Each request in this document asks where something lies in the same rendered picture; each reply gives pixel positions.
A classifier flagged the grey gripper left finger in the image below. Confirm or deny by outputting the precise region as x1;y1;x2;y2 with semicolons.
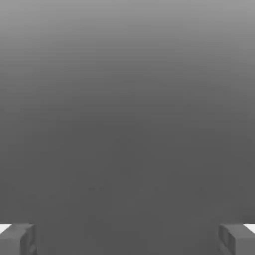
0;223;38;255

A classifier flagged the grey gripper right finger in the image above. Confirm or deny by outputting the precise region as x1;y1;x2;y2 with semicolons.
218;223;255;255

